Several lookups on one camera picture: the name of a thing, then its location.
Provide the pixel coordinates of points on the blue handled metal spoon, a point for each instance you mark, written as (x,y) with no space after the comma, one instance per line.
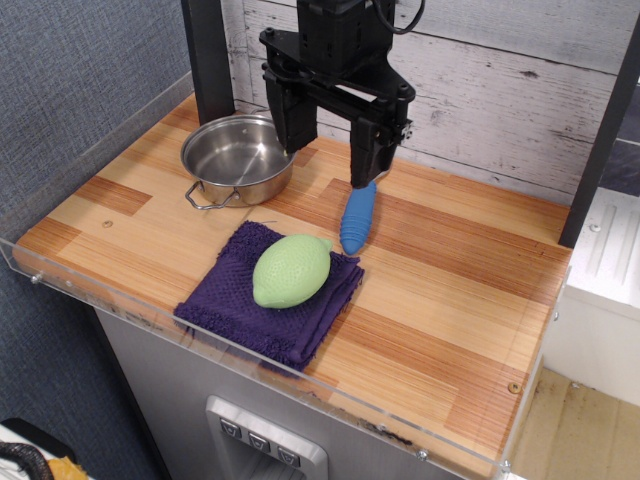
(357,218)

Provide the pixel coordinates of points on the grey toy fridge cabinet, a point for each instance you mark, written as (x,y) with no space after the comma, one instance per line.
(172,372)

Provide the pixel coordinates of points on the green toy lime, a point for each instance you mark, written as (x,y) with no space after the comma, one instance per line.
(291,271)

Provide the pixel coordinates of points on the clear acrylic table guard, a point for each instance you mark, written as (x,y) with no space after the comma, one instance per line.
(432,352)

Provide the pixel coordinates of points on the black vertical post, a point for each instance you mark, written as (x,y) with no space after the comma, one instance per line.
(208,55)
(612,120)

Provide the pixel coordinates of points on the black right vertical post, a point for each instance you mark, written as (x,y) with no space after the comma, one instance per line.
(612,120)

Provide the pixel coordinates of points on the silver dispenser button panel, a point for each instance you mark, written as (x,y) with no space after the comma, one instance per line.
(251,447)

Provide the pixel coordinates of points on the yellow object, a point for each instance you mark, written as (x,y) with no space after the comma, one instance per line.
(66,469)

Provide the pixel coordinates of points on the stainless steel pot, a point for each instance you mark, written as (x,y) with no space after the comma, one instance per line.
(236,162)

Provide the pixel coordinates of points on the black left vertical post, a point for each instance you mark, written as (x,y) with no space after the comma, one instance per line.
(208,55)

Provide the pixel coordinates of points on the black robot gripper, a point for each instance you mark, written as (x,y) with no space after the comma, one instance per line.
(337,60)

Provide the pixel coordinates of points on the white toy appliance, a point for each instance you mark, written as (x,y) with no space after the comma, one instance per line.
(593,337)

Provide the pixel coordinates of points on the purple folded towel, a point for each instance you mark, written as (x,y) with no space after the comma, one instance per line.
(223,302)

